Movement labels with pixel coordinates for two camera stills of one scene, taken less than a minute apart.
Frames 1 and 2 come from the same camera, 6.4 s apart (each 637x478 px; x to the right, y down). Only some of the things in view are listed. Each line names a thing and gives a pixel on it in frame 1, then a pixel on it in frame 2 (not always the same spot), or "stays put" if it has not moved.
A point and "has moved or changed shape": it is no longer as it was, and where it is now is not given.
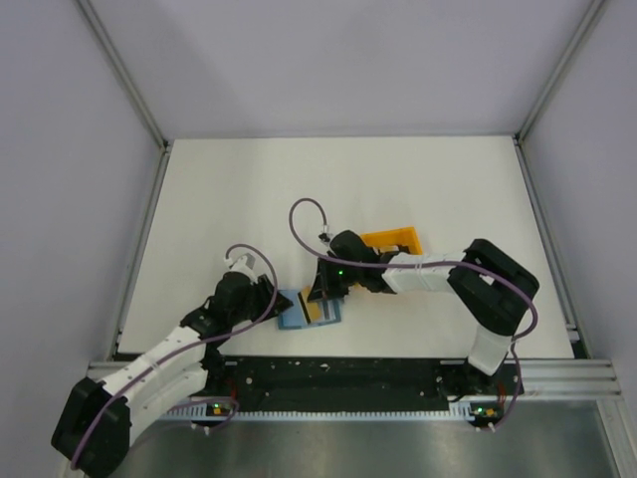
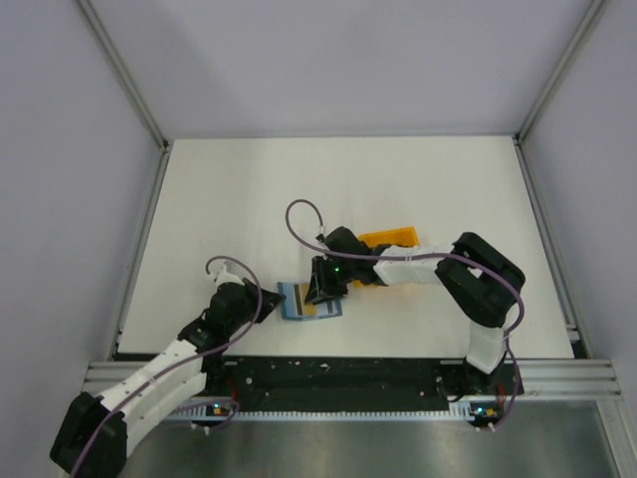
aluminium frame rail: (540, 378) stays put
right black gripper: (323, 289) stays put
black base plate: (365, 381) stays put
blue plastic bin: (298, 318) has moved or changed shape
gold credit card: (313, 309) has moved or changed shape
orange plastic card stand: (406, 236) stays put
